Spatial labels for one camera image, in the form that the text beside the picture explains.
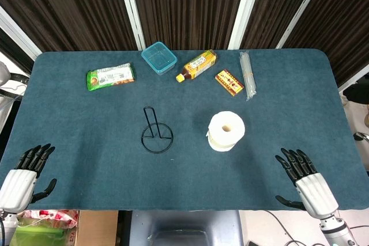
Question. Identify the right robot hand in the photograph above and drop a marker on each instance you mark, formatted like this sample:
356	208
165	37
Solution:
315	191

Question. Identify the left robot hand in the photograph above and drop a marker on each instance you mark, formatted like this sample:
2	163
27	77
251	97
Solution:
17	185

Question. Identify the white toilet paper roll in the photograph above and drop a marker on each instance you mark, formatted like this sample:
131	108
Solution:
226	130

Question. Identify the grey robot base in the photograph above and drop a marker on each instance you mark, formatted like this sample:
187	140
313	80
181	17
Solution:
184	227

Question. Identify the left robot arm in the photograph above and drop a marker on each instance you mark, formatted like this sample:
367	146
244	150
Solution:
7	224

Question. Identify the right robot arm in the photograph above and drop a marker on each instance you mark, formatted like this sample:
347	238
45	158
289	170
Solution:
337	230

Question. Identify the red white plastic bag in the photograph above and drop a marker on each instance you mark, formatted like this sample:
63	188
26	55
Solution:
53	217

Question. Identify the green plastic bag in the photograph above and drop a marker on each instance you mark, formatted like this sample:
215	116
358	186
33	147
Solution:
37	233

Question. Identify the brown cardboard box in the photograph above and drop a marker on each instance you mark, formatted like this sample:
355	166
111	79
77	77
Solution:
96	227

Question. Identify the blue table mat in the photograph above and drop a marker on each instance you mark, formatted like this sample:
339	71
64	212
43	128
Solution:
184	171

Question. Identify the clear plastic straw bundle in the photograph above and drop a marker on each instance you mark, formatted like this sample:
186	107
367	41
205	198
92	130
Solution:
247	73

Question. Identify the red yellow small box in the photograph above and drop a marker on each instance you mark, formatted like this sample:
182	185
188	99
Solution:
229	82

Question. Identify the green snack package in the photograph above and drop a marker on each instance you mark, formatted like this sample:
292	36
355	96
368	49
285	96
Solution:
111	76

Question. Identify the yellow tea bottle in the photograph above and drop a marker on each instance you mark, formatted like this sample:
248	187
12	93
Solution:
197	65

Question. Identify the teal plastic lidded container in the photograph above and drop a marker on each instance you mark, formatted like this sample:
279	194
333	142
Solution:
159	57

